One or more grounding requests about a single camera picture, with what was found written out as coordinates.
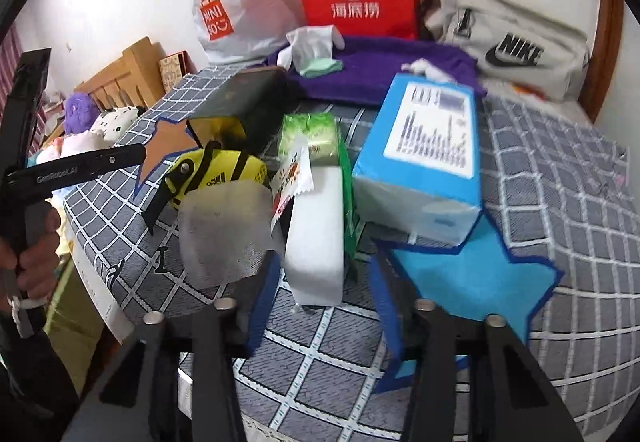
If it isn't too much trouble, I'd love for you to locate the purple plush toy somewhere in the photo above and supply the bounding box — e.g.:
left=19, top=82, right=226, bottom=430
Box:
left=64, top=91, right=99, bottom=134

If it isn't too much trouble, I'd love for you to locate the small white red sachet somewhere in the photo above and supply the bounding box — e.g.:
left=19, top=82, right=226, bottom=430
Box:
left=270, top=135, right=314, bottom=234

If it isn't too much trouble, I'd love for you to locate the wooden headboard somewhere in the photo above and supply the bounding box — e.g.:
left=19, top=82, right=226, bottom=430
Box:
left=74, top=36, right=167, bottom=110

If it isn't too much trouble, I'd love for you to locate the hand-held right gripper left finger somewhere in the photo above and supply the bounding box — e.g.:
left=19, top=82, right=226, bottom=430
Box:
left=62, top=249, right=282, bottom=442

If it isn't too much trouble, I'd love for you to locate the patterned cardboard box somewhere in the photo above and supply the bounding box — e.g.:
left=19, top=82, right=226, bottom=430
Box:
left=158, top=51, right=199, bottom=94

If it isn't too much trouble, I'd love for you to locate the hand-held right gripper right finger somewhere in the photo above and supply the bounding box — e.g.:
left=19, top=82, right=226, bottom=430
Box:
left=370, top=255, right=586, bottom=442

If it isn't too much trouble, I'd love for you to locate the purple towel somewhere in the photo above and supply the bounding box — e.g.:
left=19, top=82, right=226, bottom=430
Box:
left=265, top=36, right=488, bottom=107

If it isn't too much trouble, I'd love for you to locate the grey checkered bed sheet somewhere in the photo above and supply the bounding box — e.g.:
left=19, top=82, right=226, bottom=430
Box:
left=62, top=67, right=633, bottom=442

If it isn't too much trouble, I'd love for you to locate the person's left forearm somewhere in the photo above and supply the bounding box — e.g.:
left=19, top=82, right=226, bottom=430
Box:
left=0, top=317, right=83, bottom=442

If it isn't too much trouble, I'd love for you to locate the striped curtain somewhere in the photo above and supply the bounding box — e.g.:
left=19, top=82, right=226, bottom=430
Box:
left=0, top=25, right=23, bottom=73

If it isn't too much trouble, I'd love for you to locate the dark rectangular box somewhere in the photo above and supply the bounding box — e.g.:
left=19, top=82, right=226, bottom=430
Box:
left=192, top=66, right=301, bottom=150

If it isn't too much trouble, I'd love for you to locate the white spotted plush toy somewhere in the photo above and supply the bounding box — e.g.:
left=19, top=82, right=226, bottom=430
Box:
left=89, top=105, right=147, bottom=133

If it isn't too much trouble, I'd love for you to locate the mint green cloth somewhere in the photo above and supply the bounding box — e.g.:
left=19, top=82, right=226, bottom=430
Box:
left=299, top=57, right=345, bottom=77

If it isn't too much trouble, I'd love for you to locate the white mattress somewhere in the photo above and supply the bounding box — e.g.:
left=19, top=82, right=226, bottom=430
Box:
left=62, top=222, right=138, bottom=345

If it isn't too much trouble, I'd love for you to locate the white mesh bag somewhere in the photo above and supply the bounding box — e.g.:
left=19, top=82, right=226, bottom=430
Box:
left=177, top=179, right=287, bottom=294

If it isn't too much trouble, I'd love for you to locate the person's left hand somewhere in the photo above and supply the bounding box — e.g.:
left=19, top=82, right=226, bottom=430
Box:
left=0, top=203, right=62, bottom=310

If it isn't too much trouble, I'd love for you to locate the small orange item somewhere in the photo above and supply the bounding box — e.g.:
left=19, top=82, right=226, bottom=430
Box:
left=512, top=83, right=548, bottom=104

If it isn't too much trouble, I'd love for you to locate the white Nike bag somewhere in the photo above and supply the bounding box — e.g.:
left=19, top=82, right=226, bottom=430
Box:
left=422, top=0, right=591, bottom=103

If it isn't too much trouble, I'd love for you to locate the green white tissue pack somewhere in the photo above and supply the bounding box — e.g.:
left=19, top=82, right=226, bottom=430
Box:
left=277, top=112, right=357, bottom=308

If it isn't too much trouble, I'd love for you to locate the blue tissue pack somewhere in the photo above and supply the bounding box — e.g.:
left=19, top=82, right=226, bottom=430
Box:
left=351, top=72, right=484, bottom=248

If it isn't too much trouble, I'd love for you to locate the white glove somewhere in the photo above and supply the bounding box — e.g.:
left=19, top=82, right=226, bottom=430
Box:
left=276, top=25, right=346, bottom=73

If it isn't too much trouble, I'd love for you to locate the white crumpled cloth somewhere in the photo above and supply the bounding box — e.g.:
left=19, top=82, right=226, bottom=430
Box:
left=400, top=57, right=458, bottom=84

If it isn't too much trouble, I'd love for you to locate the wooden door frame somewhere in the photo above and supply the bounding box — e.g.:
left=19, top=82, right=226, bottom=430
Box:
left=580, top=0, right=626, bottom=124

